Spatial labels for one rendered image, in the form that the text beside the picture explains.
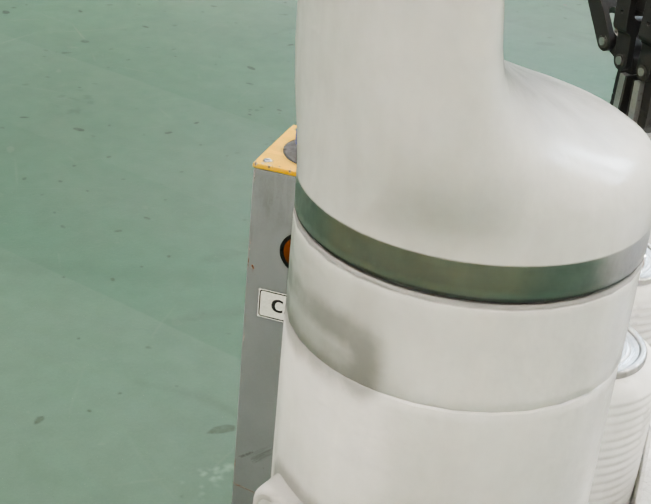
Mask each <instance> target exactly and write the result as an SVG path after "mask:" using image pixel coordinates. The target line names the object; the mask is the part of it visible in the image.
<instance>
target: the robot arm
mask: <svg viewBox="0 0 651 504"><path fill-rule="evenodd" d="M504 1H505V0H298V2H297V18H296V36H295V95H296V120H297V168H296V182H295V196H294V208H293V220H292V232H291V244H290V256H289V268H288V280H287V293H286V304H285V311H284V323H283V335H282V348H281V360H280V372H279V384H278V396H277V408H276V421H275V433H274V445H273V457H272V469H271V478H270V479H269V480H268V481H267V482H265V483H264V484H263V485H261V486H260V487H259V488H258V489H257V490H256V492H255V495H254V498H253V504H588V499H589V495H590V490H591V486H592V482H593V477H594V473H595V468H596V464H597V460H598V455H599V451H600V446H601V442H602V438H603V433H604V429H605V424H606V420H607V416H608V411H609V407H610V402H611V398H612V394H613V389H614V385H615V380H616V376H617V371H618V367H619V363H620V361H621V357H622V352H623V348H624V344H625V339H626V335H627V330H628V326H629V322H630V317H631V313H632V309H633V304H634V300H635V296H636V291H637V287H638V283H639V278H640V274H641V269H642V265H643V259H644V256H645V254H646V250H647V246H648V242H649V237H650V233H651V140H650V139H651V0H588V4H589V8H590V13H591V17H592V22H593V26H594V30H595V35H596V39H597V44H598V47H599V48H600V49H601V50H602V51H610V53H611V54H612V55H613V56H614V65H615V67H616V68H617V69H618V71H617V75H616V79H615V83H614V88H613V93H612V96H611V98H612V99H611V101H610V104H609V103H608V102H606V101H604V100H602V99H601V98H599V97H597V96H595V95H593V94H591V93H589V92H587V91H585V90H583V89H581V88H579V87H576V86H574V85H571V84H569V83H566V82H564V81H561V80H559V79H556V78H554V77H551V76H548V75H545V74H542V73H539V72H536V71H533V70H530V69H527V68H525V67H522V66H519V65H516V64H513V63H511V62H508V61H506V60H504V54H503V35H504ZM610 13H614V14H615V15H614V22H613V25H614V28H615V29H617V30H613V26H612V22H611V18H610ZM640 40H641V41H640Z"/></svg>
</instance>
